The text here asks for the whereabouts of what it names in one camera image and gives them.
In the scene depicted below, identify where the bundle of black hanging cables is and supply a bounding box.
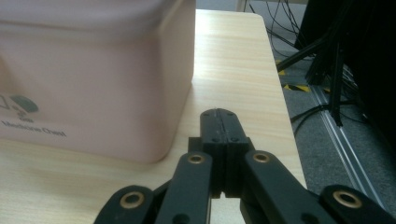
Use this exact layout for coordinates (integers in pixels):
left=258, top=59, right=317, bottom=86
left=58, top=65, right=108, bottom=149
left=242, top=0, right=312, bottom=58

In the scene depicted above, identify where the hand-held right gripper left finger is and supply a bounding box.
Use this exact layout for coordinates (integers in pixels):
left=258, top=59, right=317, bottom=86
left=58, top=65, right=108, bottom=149
left=188, top=107, right=226, bottom=201

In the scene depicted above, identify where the black metal stand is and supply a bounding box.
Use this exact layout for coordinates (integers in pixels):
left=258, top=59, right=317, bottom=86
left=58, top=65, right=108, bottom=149
left=275, top=0, right=347, bottom=128

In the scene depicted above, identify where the black floor cable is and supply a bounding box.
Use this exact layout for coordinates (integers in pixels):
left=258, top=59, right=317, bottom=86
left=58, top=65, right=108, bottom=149
left=289, top=100, right=366, bottom=135

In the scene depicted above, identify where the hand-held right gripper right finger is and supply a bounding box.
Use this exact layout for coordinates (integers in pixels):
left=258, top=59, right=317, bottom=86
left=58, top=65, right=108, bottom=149
left=221, top=107, right=255, bottom=199

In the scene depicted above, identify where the pink box with white handle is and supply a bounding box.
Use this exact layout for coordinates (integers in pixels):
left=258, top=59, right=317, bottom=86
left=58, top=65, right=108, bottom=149
left=0, top=0, right=197, bottom=165

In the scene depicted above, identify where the yellow black floor tape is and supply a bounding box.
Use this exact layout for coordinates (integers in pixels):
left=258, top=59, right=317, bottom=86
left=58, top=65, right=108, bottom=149
left=281, top=82, right=313, bottom=94
left=276, top=60, right=288, bottom=77

